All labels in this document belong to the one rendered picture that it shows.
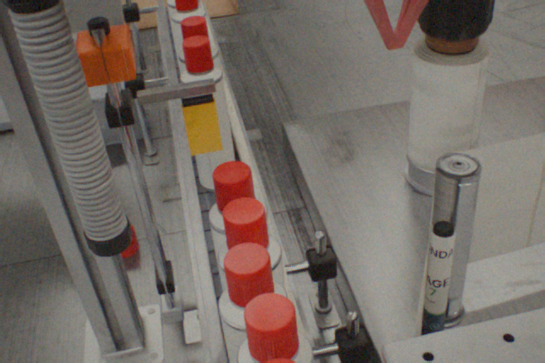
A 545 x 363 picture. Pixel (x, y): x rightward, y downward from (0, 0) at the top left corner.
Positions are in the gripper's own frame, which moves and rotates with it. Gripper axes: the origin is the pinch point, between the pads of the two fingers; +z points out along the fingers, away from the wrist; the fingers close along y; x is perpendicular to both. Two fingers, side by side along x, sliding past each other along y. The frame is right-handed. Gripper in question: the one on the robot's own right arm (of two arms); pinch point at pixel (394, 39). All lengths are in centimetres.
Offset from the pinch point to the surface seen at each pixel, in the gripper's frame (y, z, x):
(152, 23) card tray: 92, 30, 24
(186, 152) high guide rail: 16.7, 17.9, 20.3
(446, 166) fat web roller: -8.7, 8.2, -1.5
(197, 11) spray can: 39.3, 9.1, 14.9
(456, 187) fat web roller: -10.6, 9.1, -1.6
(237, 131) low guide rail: 26.7, 22.5, 12.9
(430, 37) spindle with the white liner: 11.9, 6.3, -8.6
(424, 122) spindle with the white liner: 10.5, 16.2, -7.8
